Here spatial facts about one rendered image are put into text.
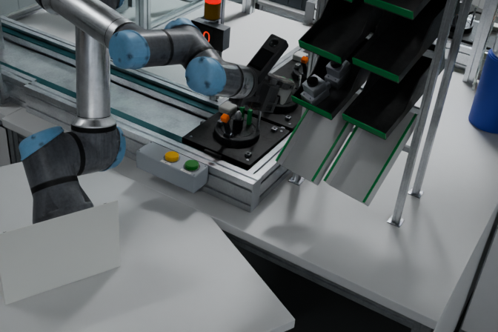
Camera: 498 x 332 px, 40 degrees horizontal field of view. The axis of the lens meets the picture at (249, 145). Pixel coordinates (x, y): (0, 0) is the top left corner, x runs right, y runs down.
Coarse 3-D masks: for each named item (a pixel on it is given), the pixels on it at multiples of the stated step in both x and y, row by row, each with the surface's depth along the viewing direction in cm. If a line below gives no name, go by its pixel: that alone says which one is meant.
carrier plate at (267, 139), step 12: (216, 120) 212; (252, 120) 214; (192, 132) 205; (204, 132) 206; (264, 132) 208; (276, 132) 209; (288, 132) 210; (192, 144) 201; (204, 144) 200; (216, 144) 201; (264, 144) 203; (276, 144) 205; (228, 156) 196; (240, 156) 196; (252, 156) 197
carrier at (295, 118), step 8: (288, 96) 224; (280, 104) 220; (288, 104) 220; (296, 104) 222; (256, 112) 218; (264, 112) 219; (280, 112) 219; (288, 112) 220; (296, 112) 220; (264, 120) 216; (272, 120) 215; (280, 120) 215; (296, 120) 216; (288, 128) 212
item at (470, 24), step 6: (474, 12) 289; (456, 18) 290; (468, 24) 292; (474, 24) 297; (450, 30) 288; (468, 30) 288; (474, 30) 291; (450, 36) 284; (462, 36) 285; (468, 36) 285; (474, 36) 286; (468, 42) 281
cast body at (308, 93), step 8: (312, 80) 175; (320, 80) 175; (304, 88) 177; (312, 88) 174; (320, 88) 175; (328, 88) 178; (304, 96) 177; (312, 96) 176; (320, 96) 177; (312, 104) 177
